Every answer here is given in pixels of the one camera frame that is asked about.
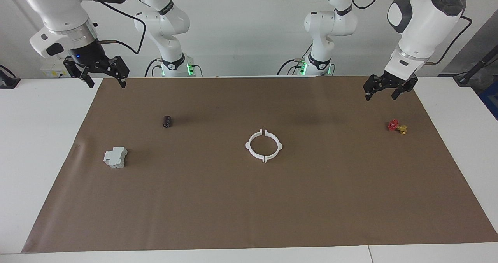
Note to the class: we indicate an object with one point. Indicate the white power strip box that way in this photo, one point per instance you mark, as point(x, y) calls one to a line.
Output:
point(52, 71)

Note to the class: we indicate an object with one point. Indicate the red and yellow valve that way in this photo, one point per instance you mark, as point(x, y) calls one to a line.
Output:
point(394, 125)

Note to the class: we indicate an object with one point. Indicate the black table clamp mount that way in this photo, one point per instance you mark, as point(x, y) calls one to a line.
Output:
point(7, 82)

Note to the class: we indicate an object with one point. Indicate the brown paper table mat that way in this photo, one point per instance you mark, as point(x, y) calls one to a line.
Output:
point(249, 200)

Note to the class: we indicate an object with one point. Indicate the black cylindrical capacitor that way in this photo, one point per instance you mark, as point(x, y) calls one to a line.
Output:
point(167, 121)

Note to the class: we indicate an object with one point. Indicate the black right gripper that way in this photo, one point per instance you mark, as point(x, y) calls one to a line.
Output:
point(87, 56)

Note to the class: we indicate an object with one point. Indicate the white circuit breaker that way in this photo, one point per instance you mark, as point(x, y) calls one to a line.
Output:
point(115, 157)

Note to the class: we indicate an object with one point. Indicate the blue plastic crate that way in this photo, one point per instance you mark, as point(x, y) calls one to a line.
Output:
point(491, 99)

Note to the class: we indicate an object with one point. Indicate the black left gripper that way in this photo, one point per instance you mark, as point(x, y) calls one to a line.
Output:
point(389, 81)

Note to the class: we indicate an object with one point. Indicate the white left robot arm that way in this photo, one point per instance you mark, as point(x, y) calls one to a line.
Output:
point(424, 21)

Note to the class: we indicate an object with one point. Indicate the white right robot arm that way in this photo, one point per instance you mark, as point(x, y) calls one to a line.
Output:
point(58, 10)

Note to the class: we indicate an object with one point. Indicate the black stand pole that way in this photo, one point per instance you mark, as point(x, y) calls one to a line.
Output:
point(472, 70)

